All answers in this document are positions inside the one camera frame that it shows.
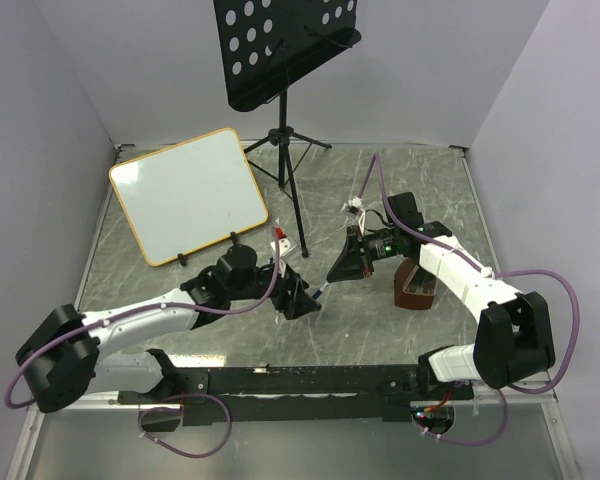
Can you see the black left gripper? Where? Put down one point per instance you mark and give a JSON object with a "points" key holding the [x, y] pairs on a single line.
{"points": [[298, 301]]}

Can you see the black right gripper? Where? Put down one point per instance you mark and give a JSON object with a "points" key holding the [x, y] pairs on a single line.
{"points": [[349, 264]]}

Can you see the white rainbow whiteboard marker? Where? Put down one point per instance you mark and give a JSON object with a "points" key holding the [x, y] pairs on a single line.
{"points": [[317, 294]]}

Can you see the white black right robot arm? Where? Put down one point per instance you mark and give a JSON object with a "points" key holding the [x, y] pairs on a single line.
{"points": [[514, 338]]}

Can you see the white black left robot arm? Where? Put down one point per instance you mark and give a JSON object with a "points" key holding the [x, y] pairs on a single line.
{"points": [[74, 353]]}

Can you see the brown whiteboard eraser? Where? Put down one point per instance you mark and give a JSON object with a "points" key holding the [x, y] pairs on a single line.
{"points": [[414, 287]]}

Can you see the orange framed whiteboard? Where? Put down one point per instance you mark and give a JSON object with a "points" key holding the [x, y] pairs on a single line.
{"points": [[189, 196]]}

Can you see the black perforated music stand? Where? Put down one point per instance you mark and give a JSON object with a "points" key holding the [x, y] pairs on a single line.
{"points": [[268, 46]]}

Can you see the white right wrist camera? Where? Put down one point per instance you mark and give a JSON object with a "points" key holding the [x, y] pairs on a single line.
{"points": [[354, 208]]}

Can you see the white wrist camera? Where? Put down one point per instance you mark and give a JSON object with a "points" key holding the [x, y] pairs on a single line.
{"points": [[354, 208], [285, 243]]}

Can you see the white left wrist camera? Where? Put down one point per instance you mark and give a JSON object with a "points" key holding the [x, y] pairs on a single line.
{"points": [[285, 243]]}

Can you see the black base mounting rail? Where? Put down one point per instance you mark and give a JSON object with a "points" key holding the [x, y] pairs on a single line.
{"points": [[273, 393]]}

